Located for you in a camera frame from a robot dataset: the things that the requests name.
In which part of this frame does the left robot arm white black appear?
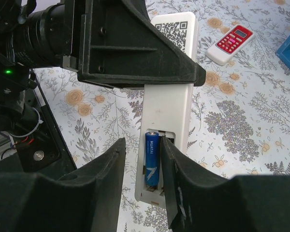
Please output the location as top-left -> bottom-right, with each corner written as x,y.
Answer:
0,0 -> 206,132

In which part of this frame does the red white small remote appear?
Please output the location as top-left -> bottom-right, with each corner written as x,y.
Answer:
205,24 -> 255,66

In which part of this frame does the black base bar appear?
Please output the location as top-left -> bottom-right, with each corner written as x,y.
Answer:
0,70 -> 78,174

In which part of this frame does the blue battery vertical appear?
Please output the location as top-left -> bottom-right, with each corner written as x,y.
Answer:
145,131 -> 160,187

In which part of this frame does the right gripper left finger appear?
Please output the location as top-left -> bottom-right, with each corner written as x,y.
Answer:
0,138 -> 126,232

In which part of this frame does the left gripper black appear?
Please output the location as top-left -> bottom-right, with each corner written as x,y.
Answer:
60,0 -> 206,88

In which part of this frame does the white remote control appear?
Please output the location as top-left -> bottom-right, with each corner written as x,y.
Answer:
135,12 -> 199,208

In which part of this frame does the floral table mat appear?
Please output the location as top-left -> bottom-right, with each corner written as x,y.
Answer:
36,0 -> 290,232

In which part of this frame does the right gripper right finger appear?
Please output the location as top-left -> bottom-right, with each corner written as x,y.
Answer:
160,137 -> 290,232

